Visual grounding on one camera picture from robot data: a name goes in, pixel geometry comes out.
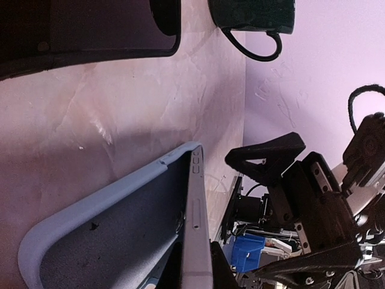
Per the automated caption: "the blue plastic bin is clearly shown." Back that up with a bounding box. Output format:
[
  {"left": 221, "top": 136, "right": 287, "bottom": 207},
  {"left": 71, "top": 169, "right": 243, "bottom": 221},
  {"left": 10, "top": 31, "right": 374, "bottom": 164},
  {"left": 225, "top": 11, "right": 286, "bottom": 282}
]
[{"left": 231, "top": 234, "right": 265, "bottom": 273}]

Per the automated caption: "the light blue phone case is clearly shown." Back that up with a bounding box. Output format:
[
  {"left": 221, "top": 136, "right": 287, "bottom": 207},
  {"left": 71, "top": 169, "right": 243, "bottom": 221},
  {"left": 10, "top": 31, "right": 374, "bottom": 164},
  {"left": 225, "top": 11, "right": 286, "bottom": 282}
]
[{"left": 17, "top": 142, "right": 201, "bottom": 288}]

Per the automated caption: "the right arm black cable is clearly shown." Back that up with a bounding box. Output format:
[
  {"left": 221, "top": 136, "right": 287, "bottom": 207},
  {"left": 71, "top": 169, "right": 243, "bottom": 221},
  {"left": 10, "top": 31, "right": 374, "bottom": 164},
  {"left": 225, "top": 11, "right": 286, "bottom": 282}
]
[{"left": 348, "top": 84, "right": 385, "bottom": 133}]

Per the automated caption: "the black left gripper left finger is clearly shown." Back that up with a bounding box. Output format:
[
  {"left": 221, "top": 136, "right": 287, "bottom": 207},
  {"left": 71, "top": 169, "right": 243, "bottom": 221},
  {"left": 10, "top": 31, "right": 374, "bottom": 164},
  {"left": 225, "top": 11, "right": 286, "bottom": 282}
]
[{"left": 158, "top": 242, "right": 183, "bottom": 289}]

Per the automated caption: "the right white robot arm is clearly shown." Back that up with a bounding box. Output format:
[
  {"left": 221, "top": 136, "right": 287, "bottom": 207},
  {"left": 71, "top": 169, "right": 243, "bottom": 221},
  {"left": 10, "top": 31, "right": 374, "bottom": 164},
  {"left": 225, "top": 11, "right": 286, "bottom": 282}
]
[{"left": 221, "top": 132, "right": 363, "bottom": 288}]

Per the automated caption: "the dark green mug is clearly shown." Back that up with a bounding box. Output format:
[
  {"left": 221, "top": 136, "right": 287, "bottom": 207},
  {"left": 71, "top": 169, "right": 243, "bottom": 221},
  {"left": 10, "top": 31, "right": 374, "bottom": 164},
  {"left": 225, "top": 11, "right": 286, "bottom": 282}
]
[{"left": 208, "top": 0, "right": 295, "bottom": 62}]

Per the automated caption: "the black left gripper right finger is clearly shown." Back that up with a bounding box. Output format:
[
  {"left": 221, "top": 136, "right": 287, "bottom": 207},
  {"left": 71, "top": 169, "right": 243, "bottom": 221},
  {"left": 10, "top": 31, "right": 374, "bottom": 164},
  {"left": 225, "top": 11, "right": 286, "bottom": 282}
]
[{"left": 211, "top": 241, "right": 239, "bottom": 289}]

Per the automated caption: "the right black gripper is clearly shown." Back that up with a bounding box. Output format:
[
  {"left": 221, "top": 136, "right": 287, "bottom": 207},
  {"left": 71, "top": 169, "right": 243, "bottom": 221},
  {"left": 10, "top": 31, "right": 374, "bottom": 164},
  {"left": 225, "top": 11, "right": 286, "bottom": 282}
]
[{"left": 225, "top": 132, "right": 364, "bottom": 288}]

